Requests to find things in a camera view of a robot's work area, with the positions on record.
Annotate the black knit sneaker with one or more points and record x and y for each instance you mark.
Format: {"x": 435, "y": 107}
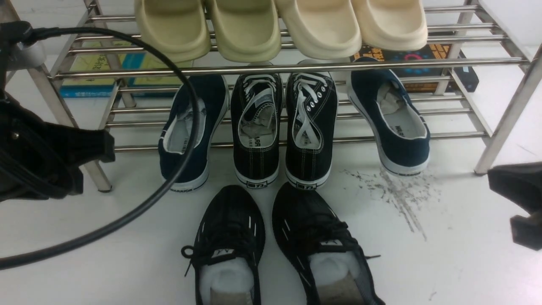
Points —
{"x": 227, "y": 250}
{"x": 329, "y": 261}

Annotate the black orange book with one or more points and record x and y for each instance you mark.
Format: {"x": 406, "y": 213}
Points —
{"x": 466, "y": 75}

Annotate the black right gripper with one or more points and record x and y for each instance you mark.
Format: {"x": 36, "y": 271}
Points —
{"x": 522, "y": 185}

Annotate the stainless steel shoe rack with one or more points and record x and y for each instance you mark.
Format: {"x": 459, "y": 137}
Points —
{"x": 50, "y": 91}

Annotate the cream slipper right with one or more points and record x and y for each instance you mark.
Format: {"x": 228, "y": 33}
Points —
{"x": 396, "y": 25}

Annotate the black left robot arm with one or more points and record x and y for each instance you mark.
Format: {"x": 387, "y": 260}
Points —
{"x": 21, "y": 48}

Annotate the black canvas sneaker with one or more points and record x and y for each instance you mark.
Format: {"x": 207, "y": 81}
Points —
{"x": 255, "y": 109}
{"x": 311, "y": 106}

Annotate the navy slip-on shoe left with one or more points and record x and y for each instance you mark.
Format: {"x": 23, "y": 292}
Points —
{"x": 186, "y": 136}

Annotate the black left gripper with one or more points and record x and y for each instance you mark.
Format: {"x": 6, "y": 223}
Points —
{"x": 41, "y": 160}

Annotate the black canvas sneaker right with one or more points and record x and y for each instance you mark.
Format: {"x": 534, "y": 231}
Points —
{"x": 311, "y": 106}

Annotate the cream slipper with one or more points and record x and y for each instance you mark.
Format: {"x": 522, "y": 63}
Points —
{"x": 396, "y": 25}
{"x": 322, "y": 29}

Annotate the cream slipper left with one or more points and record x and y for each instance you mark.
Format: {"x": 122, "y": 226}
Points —
{"x": 322, "y": 29}

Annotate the olive green slipper left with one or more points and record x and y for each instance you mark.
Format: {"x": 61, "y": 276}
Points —
{"x": 177, "y": 28}

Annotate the olive green slipper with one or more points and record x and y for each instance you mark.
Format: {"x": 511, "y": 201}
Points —
{"x": 246, "y": 31}
{"x": 177, "y": 28}

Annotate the black canvas sneaker left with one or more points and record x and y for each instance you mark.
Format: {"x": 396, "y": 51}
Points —
{"x": 255, "y": 109}

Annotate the navy slip-on shoe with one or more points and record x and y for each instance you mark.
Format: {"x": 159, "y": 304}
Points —
{"x": 401, "y": 133}
{"x": 186, "y": 136}

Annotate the navy slip-on shoe right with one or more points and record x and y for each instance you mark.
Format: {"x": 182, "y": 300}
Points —
{"x": 401, "y": 133}

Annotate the olive green slipper right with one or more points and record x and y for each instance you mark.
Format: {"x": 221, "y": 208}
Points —
{"x": 246, "y": 31}

